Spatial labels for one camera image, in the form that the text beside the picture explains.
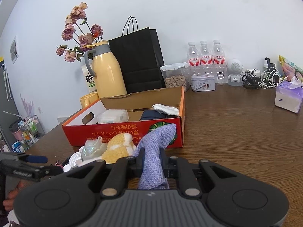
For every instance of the yellow thermos jug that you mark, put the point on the yellow thermos jug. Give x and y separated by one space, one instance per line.
106 75

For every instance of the small spray bottle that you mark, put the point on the small spray bottle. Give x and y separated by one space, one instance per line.
267 65

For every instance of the yellow mug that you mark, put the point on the yellow mug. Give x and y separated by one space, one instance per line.
88 99

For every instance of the dark grey cabinet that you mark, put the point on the dark grey cabinet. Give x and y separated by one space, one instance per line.
2 94

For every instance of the metal trolley rack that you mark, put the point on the metal trolley rack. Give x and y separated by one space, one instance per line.
28 132

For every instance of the black paper bag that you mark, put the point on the black paper bag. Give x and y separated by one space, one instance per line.
139 59

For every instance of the purple tissue pack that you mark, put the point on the purple tissue pack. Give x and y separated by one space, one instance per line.
287 97

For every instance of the white robot speaker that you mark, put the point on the white robot speaker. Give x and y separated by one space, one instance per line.
234 68

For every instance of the purple flower wall decal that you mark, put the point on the purple flower wall decal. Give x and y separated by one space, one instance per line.
27 106

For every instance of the person's left hand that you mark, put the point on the person's left hand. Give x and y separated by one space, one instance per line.
14 194

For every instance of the white wall vent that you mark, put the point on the white wall vent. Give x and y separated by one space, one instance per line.
63 120

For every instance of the red cardboard box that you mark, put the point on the red cardboard box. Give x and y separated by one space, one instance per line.
118 131

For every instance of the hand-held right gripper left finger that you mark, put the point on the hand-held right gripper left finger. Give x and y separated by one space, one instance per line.
139 163

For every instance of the clear snack container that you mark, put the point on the clear snack container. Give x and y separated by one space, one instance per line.
176 81

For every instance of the white wall socket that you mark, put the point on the white wall socket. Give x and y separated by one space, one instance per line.
40 109

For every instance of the iridescent plastic wrap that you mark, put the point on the iridescent plastic wrap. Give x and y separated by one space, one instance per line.
93 150

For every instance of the clear water bottle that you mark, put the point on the clear water bottle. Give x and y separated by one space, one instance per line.
193 59
219 61
205 59

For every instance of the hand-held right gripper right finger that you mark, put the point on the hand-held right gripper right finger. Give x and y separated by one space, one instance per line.
163 163

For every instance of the white cloth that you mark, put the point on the white cloth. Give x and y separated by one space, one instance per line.
165 110

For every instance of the white milk carton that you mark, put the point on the white milk carton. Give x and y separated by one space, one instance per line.
88 80

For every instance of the dried rose bouquet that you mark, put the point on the dried rose bouquet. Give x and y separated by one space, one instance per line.
82 39

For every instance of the navy zip case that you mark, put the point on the navy zip case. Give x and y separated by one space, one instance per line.
151 115

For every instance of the colourful snack packet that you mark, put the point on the colourful snack packet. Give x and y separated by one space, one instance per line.
291 67

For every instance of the white tin box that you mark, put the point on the white tin box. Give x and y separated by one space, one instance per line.
203 84

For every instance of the white yellow plush sheep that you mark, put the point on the white yellow plush sheep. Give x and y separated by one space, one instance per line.
118 150

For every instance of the clear plastic tub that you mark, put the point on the clear plastic tub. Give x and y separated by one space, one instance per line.
113 117

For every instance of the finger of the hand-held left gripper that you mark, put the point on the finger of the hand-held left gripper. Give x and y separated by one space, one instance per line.
36 159
53 171

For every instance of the wall poster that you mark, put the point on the wall poster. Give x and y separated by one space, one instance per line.
14 49

